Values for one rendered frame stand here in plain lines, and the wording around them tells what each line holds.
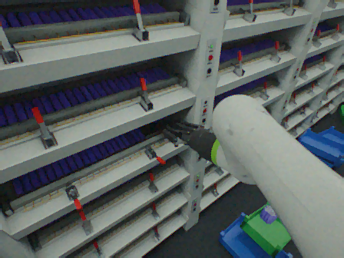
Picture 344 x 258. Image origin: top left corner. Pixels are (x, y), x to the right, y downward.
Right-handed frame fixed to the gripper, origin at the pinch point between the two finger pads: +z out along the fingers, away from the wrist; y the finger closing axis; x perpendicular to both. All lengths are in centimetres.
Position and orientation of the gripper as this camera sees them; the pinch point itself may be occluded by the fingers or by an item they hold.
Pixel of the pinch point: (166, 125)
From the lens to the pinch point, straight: 75.6
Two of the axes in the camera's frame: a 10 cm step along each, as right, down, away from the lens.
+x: 1.4, 8.9, 4.2
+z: -6.1, -2.6, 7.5
